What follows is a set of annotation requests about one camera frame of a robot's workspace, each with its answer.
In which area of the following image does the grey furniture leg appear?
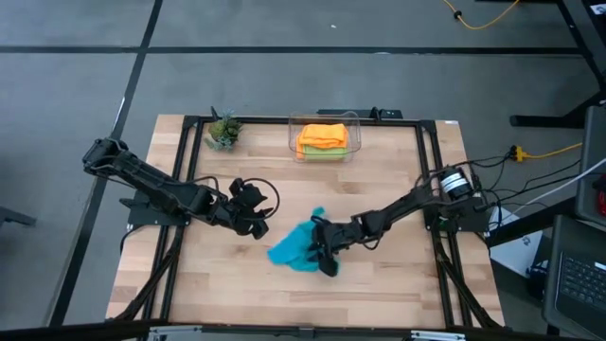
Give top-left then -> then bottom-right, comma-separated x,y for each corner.
0,205 -> 39,229

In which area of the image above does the yellow power plug cord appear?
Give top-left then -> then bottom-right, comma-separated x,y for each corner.
508,141 -> 583,163

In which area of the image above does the black desk frame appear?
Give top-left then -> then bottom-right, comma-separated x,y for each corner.
508,0 -> 606,130

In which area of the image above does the clear plastic bin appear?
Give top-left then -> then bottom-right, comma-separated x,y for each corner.
288,111 -> 363,164

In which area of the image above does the grey equipment case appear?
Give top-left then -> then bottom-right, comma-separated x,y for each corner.
574,104 -> 606,227

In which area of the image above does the white printed box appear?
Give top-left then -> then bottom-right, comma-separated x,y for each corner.
487,206 -> 545,278

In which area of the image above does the silver metal bracket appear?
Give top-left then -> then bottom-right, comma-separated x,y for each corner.
147,324 -> 204,341
410,329 -> 468,341

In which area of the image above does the dark grey laptop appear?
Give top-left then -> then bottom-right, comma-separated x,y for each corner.
542,214 -> 606,340

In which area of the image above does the black power box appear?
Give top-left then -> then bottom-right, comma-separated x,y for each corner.
317,106 -> 404,120

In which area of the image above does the green microfiber towel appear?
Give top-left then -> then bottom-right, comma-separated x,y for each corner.
302,144 -> 348,162

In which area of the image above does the white cable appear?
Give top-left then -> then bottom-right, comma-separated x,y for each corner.
510,155 -> 606,215

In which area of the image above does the small potted succulent plant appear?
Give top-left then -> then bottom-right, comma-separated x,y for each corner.
204,109 -> 243,153

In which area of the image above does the teal microfiber towel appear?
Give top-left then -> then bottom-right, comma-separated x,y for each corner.
266,206 -> 341,274

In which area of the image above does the yellow extension cable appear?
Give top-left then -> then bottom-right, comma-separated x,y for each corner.
441,0 -> 522,31

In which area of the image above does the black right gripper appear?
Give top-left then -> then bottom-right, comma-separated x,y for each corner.
310,220 -> 365,278

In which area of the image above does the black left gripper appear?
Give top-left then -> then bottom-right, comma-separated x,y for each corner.
210,178 -> 276,241

